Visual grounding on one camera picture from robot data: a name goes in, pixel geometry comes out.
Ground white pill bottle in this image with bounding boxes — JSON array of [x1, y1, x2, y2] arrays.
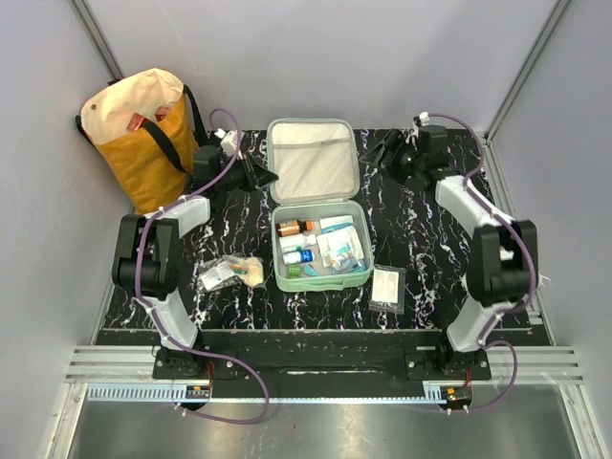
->
[[279, 233, 317, 253]]

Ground clear bag white pads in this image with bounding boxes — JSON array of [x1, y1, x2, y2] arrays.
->
[[369, 265, 406, 315]]

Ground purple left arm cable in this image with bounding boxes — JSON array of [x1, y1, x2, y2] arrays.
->
[[133, 108, 272, 425]]

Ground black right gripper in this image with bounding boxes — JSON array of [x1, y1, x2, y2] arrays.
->
[[360, 129, 426, 186]]

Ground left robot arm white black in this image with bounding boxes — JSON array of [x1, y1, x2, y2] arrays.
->
[[111, 129, 277, 379]]

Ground clear bag yellow items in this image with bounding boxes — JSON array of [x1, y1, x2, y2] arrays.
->
[[223, 255, 265, 288]]

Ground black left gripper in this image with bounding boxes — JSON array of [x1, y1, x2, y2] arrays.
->
[[215, 151, 279, 193]]

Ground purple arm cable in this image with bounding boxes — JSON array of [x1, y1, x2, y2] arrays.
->
[[133, 108, 272, 425], [420, 112, 539, 413]]

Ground small green box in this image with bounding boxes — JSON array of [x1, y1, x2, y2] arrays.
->
[[287, 265, 302, 279]]

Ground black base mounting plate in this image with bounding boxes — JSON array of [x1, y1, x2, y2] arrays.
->
[[152, 330, 492, 399]]

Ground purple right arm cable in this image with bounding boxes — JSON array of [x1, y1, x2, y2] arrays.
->
[[420, 112, 539, 413]]

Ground blue mask packet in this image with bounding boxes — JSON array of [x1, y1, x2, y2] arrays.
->
[[320, 215, 367, 272]]

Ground mint green medicine case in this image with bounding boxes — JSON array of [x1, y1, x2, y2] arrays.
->
[[267, 119, 374, 293]]

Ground clear bag white leaflets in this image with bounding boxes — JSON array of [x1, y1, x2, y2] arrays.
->
[[197, 259, 240, 292]]

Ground white gauze pad packet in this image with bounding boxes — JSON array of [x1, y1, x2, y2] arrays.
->
[[317, 226, 364, 268]]

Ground orange tote bag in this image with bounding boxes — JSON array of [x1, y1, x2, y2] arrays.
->
[[75, 68, 208, 214]]

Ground teal plaster packet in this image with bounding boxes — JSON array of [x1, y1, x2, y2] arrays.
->
[[325, 244, 365, 274]]

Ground brown bottle orange cap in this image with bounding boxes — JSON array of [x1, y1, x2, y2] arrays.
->
[[274, 219, 314, 237]]

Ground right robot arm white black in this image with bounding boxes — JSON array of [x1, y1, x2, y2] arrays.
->
[[361, 125, 538, 379]]

